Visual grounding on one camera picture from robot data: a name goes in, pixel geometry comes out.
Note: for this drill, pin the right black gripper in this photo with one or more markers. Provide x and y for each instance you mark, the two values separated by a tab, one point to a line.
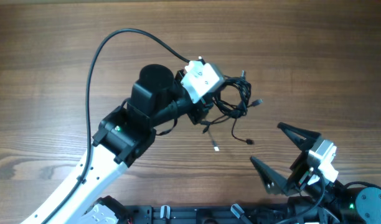
276	181

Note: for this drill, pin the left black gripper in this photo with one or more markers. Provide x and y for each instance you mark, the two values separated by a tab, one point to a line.
196	109

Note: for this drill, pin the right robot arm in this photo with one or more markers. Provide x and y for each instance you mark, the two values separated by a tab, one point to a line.
314	193

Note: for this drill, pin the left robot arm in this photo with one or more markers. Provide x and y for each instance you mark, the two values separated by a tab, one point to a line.
158	96

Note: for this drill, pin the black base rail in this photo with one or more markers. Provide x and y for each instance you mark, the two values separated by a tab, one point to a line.
182	215

